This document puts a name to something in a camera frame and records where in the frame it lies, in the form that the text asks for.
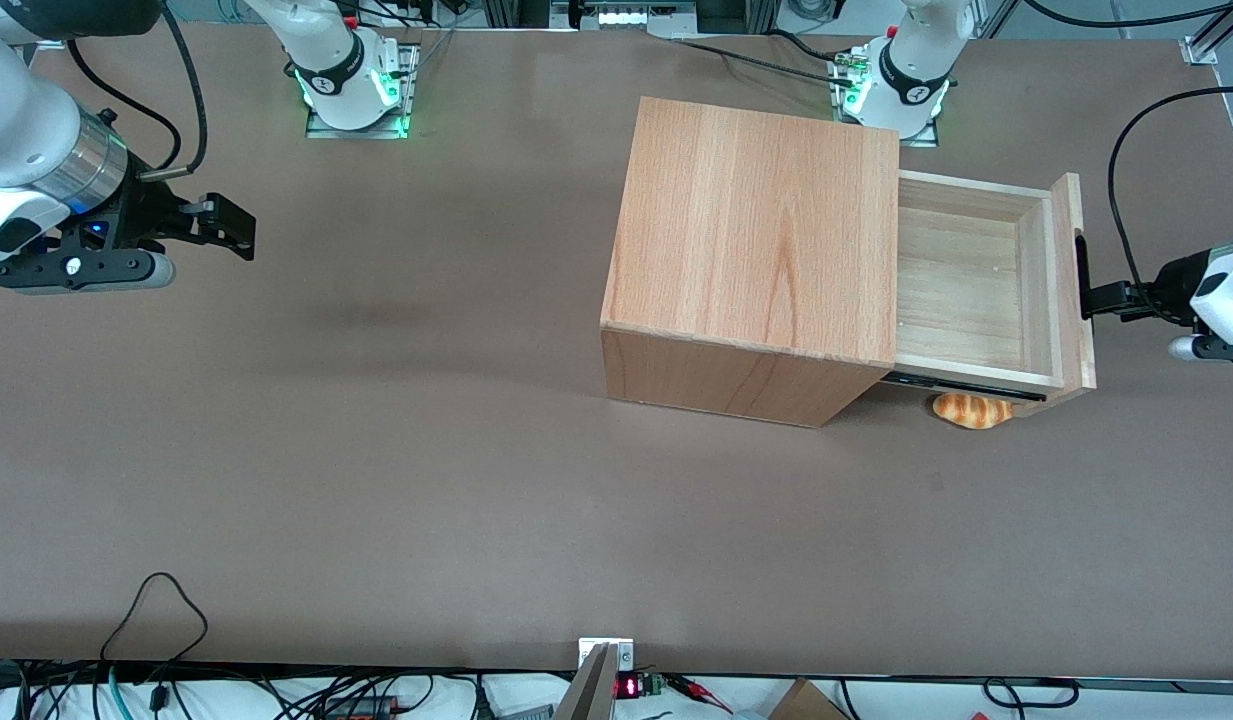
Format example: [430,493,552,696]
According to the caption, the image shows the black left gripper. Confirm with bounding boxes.
[1081,253,1217,327]

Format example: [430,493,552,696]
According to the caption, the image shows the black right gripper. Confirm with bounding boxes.
[46,175,257,263]

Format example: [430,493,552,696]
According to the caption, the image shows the wooden drawer with black handle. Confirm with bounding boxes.
[881,170,1098,406]

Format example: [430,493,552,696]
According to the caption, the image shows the light wooden drawer cabinet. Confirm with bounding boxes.
[600,97,901,429]

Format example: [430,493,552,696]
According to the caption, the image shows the toy bread loaf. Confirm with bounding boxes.
[933,392,1016,431]

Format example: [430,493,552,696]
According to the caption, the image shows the white lit device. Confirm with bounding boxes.
[569,0,699,33]

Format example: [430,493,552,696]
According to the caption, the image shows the brown cardboard box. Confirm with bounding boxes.
[769,678,849,720]

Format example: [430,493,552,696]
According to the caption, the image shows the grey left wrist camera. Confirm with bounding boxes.
[1167,333,1233,365]

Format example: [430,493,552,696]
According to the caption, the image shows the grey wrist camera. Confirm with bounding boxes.
[1167,333,1233,365]
[0,250,176,295]

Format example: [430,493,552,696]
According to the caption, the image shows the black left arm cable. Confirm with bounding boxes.
[1107,87,1233,323]

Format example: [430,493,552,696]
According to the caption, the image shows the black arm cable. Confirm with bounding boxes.
[64,5,209,183]
[1107,87,1233,323]

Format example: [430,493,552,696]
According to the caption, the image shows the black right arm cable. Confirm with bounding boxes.
[64,5,209,183]

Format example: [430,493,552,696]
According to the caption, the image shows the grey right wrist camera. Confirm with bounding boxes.
[0,250,176,295]

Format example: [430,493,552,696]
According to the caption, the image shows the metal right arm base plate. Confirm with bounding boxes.
[305,43,422,140]

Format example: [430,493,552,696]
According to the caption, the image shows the aluminium frame profile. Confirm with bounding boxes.
[1179,0,1233,69]

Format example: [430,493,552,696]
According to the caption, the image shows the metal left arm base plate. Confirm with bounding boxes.
[827,52,943,149]

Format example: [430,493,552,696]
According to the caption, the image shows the thin black looped cable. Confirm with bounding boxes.
[98,571,210,665]

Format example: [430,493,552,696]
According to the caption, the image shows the long black table cable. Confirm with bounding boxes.
[671,30,862,89]

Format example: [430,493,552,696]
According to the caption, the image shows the small metal bracket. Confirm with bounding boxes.
[578,637,636,673]

